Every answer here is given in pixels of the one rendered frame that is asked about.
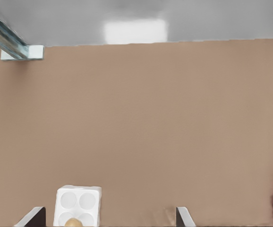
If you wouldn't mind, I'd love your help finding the white post foot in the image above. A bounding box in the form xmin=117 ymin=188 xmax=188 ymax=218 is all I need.
xmin=0 ymin=44 xmax=44 ymax=61

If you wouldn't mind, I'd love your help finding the brown egg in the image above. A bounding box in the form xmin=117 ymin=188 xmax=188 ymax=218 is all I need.
xmin=64 ymin=218 xmax=83 ymax=227

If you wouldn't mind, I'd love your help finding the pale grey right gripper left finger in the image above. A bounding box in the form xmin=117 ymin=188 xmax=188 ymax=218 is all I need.
xmin=14 ymin=206 xmax=46 ymax=227

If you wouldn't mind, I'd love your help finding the white egg tray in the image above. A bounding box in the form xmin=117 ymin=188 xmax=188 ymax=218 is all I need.
xmin=53 ymin=185 xmax=102 ymax=227

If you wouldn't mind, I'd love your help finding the silver frame post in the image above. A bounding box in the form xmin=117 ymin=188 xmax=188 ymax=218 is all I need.
xmin=0 ymin=9 xmax=30 ymax=60

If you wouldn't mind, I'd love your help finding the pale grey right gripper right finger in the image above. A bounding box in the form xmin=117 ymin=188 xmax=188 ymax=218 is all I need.
xmin=176 ymin=206 xmax=196 ymax=227

